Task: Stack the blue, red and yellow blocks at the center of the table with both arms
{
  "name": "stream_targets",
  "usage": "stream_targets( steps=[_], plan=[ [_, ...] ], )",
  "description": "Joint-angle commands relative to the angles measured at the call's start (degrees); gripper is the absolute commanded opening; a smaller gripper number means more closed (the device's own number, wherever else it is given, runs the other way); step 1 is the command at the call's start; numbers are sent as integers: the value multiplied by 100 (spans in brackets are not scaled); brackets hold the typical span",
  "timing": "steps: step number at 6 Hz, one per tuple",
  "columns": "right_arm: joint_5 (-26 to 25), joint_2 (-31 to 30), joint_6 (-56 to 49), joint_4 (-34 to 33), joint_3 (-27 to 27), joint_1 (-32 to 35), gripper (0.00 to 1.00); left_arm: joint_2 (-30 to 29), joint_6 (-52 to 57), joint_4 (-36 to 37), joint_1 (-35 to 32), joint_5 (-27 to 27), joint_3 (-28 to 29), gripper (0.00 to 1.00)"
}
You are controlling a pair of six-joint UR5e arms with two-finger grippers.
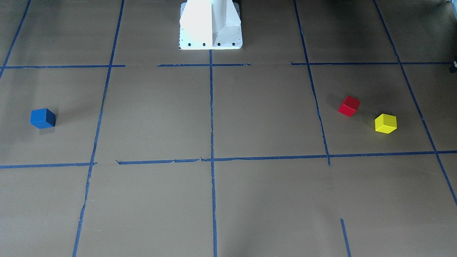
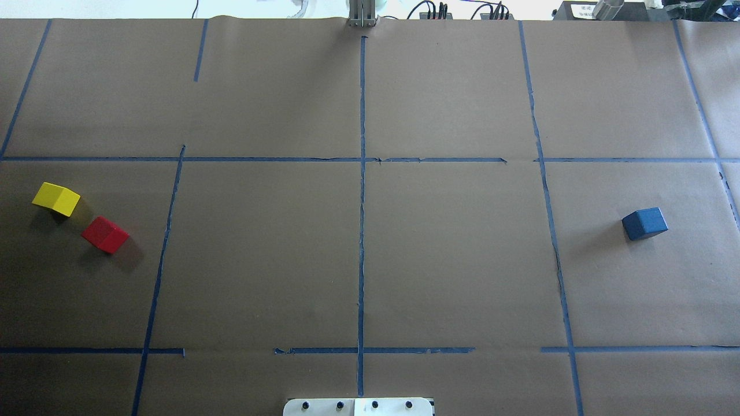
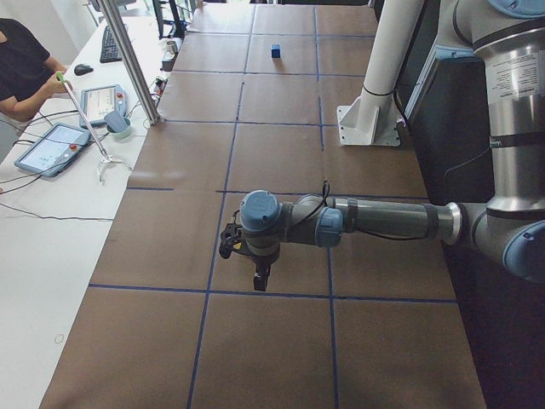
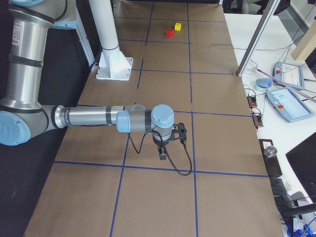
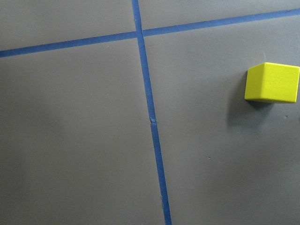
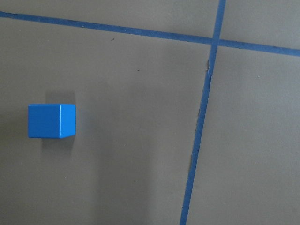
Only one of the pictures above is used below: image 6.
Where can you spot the blue wooden block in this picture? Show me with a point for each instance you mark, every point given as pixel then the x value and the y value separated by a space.
pixel 53 121

